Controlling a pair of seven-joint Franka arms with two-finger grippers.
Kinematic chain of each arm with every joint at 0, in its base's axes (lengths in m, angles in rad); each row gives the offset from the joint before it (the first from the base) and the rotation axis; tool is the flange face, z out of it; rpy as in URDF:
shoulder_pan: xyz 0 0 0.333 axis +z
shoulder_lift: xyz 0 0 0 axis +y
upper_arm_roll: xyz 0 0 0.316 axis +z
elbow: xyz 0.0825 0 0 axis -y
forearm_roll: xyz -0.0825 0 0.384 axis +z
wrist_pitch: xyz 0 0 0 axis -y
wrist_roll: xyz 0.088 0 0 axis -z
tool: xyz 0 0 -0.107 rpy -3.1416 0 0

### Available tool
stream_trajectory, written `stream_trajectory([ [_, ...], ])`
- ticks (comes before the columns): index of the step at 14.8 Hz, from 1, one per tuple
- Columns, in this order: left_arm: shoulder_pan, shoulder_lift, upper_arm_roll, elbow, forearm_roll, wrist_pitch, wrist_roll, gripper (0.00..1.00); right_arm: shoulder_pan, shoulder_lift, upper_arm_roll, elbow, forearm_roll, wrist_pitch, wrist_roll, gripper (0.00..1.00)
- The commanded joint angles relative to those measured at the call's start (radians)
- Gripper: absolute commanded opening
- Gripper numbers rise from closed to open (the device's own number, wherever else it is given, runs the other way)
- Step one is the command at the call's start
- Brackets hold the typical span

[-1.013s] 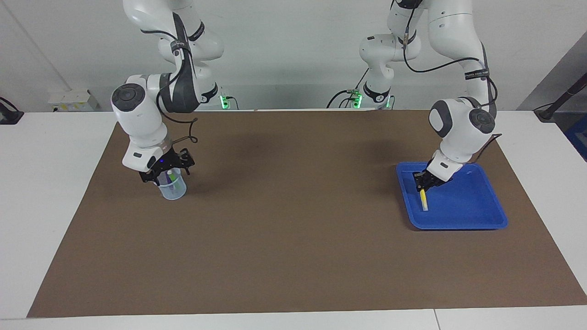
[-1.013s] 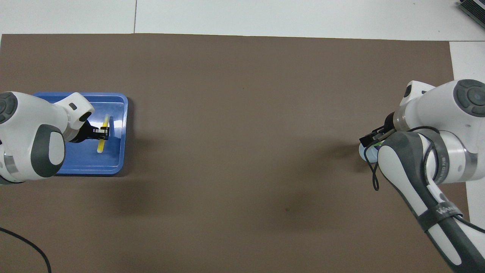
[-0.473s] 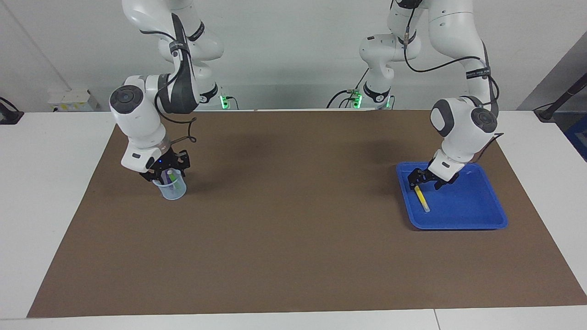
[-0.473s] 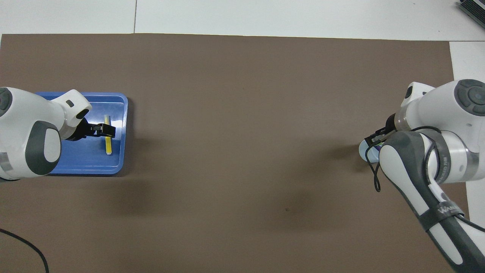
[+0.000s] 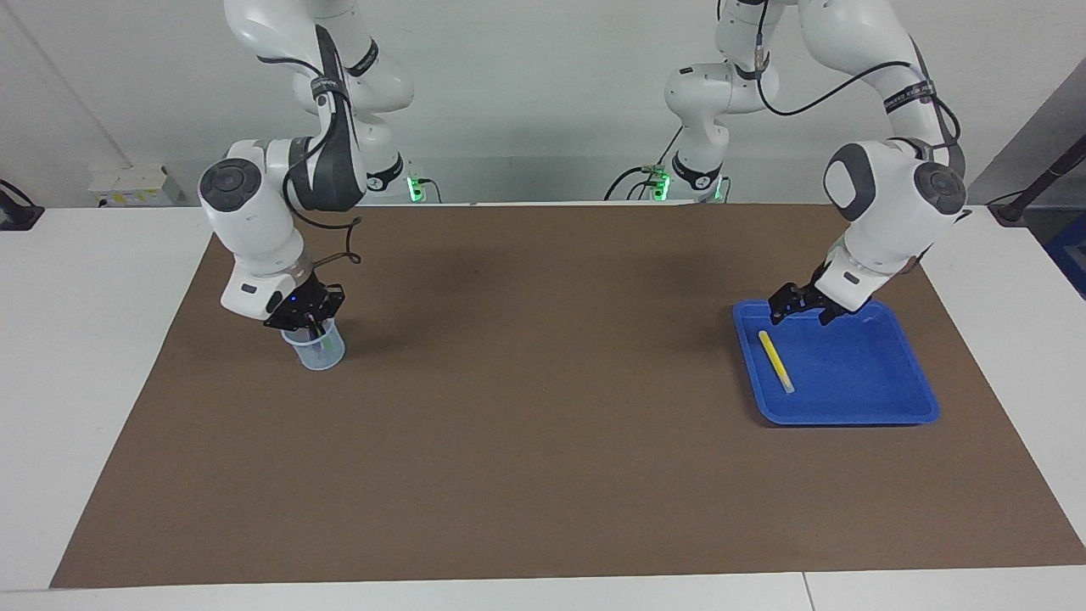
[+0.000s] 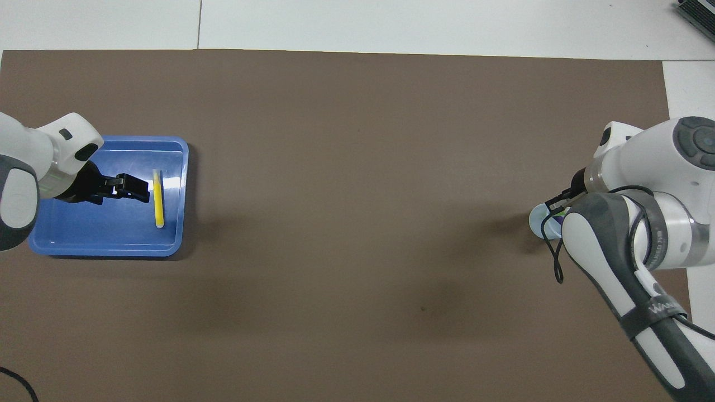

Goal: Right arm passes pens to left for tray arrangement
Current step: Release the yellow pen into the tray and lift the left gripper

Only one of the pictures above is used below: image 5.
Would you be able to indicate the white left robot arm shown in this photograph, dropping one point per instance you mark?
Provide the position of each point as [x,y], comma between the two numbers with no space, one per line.
[891,212]

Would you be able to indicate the brown table mat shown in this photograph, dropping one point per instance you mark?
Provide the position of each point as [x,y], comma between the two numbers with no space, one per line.
[543,424]

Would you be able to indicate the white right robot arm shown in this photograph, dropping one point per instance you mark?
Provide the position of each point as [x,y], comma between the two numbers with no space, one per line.
[254,221]

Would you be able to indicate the yellow highlighter pen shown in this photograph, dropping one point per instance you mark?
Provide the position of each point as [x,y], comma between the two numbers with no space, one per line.
[775,361]

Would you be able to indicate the blue box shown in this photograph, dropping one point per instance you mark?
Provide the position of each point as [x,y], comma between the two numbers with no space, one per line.
[1071,255]

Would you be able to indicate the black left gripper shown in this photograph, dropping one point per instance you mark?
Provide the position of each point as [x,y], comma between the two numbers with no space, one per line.
[816,293]

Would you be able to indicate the translucent plastic cup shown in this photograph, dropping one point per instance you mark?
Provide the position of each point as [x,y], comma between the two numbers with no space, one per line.
[331,356]

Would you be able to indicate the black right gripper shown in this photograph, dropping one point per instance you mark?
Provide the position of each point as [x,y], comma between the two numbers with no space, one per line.
[301,304]

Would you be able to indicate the white power strip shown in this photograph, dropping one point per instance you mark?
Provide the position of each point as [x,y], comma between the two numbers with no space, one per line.
[136,187]

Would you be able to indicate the black stand pole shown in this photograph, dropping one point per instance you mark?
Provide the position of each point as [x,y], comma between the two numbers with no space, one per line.
[1039,182]

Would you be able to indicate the blue plastic tray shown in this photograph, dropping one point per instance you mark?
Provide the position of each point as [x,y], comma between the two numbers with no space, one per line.
[857,373]

